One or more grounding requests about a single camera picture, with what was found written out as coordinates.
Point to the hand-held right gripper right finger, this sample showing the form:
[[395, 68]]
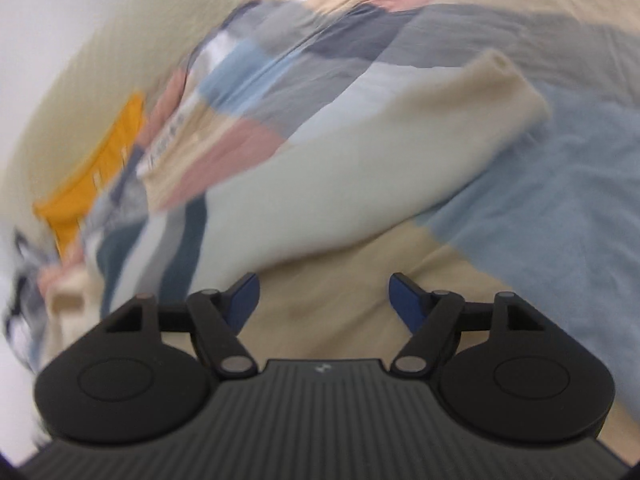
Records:
[[407, 304]]

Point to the cream striped knit sweater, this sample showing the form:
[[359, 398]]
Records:
[[325, 170]]

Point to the cream quilted headboard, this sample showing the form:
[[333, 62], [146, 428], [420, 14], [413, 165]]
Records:
[[150, 35]]

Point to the yellow crown print pillow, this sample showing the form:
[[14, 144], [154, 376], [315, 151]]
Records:
[[95, 175]]

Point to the patchwork quilt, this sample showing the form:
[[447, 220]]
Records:
[[525, 185]]

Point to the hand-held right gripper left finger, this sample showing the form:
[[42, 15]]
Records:
[[245, 301]]

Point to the white garment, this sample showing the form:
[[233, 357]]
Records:
[[17, 317]]

